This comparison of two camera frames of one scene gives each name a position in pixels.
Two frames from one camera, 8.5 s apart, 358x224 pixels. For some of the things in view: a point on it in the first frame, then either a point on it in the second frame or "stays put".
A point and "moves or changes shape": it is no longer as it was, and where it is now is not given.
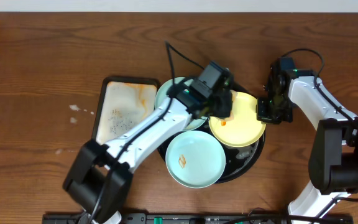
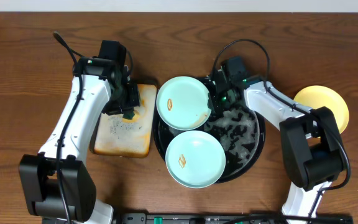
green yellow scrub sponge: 230,117 to 130,116
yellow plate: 245,129 moves or changes shape
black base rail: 202,218 stays put
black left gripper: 221,106 to 129,101
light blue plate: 195,159 stays put
